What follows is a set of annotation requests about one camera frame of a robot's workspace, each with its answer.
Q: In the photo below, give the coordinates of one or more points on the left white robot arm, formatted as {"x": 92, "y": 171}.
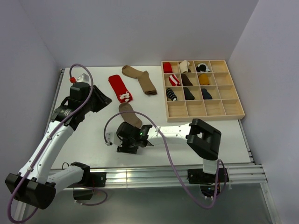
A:
{"x": 33, "y": 184}

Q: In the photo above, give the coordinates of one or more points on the rolled dark brown sock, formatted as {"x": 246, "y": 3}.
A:
{"x": 185, "y": 80}

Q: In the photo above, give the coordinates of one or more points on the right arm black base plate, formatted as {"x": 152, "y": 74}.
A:
{"x": 208, "y": 182}

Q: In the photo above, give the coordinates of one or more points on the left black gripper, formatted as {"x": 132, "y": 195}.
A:
{"x": 103, "y": 100}

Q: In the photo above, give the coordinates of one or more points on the tan sock at back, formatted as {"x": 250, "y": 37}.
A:
{"x": 143, "y": 78}

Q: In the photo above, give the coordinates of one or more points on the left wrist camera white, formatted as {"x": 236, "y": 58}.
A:
{"x": 84, "y": 78}

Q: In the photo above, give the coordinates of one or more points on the rolled red white striped sock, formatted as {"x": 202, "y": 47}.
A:
{"x": 174, "y": 81}

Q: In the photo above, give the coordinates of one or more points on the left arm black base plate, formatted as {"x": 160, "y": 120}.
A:
{"x": 95, "y": 180}

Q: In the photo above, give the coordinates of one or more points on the aluminium mounting rail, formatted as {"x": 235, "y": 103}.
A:
{"x": 234, "y": 151}

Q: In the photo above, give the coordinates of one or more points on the rolled cream sock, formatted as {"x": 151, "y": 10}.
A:
{"x": 183, "y": 65}

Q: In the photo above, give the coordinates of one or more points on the rolled black striped sock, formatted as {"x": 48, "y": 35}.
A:
{"x": 170, "y": 94}

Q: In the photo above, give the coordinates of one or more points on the rolled mustard yellow sock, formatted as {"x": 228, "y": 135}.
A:
{"x": 203, "y": 79}

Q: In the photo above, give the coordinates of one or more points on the brown sock with striped cuff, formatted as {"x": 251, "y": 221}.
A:
{"x": 129, "y": 117}

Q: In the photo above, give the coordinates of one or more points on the wooden compartment tray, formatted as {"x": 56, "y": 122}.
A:
{"x": 200, "y": 89}

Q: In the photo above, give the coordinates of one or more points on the red sock with white pattern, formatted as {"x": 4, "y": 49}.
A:
{"x": 118, "y": 86}

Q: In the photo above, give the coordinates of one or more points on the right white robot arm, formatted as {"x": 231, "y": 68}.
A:
{"x": 200, "y": 136}

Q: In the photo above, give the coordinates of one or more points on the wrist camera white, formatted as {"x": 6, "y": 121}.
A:
{"x": 112, "y": 139}
{"x": 84, "y": 78}

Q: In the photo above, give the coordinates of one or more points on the rolled black white sock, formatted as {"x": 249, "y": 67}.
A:
{"x": 202, "y": 67}

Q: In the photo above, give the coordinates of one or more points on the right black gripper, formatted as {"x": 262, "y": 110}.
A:
{"x": 124, "y": 149}

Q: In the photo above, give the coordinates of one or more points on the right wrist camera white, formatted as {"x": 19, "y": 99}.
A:
{"x": 112, "y": 139}

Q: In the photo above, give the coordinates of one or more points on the navy blue patterned sock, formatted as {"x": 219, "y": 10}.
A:
{"x": 206, "y": 95}

